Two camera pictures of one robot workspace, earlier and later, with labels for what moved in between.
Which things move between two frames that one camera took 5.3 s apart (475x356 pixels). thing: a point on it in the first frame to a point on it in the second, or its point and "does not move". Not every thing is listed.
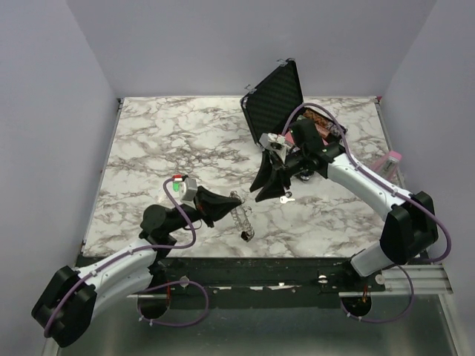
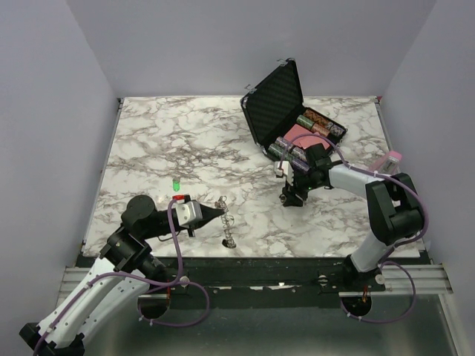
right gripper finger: (274, 189) to (291, 198)
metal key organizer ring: (240, 213) to (227, 221)
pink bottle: (387, 165) does not move
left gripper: (211, 207) to (208, 214)
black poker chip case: (276, 102) does not move
